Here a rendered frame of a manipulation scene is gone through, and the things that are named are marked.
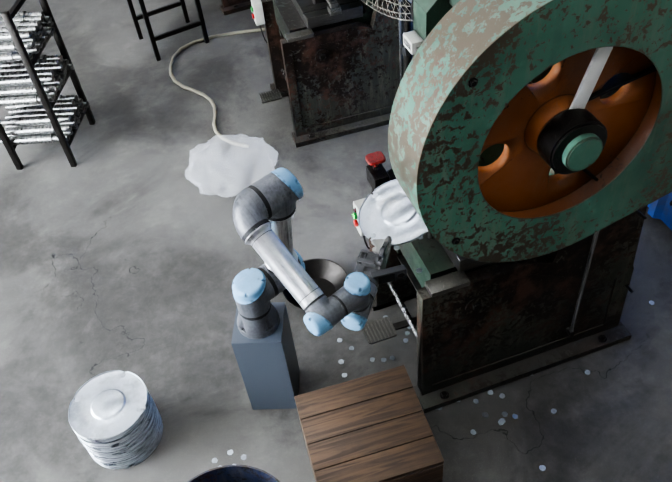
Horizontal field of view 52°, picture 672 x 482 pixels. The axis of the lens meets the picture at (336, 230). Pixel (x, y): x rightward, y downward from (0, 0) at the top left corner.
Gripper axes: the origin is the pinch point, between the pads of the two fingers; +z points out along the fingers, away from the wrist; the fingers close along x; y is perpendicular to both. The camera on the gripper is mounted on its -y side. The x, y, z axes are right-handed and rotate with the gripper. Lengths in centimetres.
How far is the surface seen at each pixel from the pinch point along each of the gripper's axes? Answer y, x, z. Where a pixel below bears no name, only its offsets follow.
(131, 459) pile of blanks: 83, 69, -71
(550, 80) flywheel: -43, -69, 1
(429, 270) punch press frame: -13.0, 12.3, 0.2
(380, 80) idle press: 54, 59, 160
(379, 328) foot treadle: 8, 61, 4
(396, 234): -1.4, -0.8, 2.2
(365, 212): 12.2, 1.1, 11.1
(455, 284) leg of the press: -22.7, 12.4, -3.3
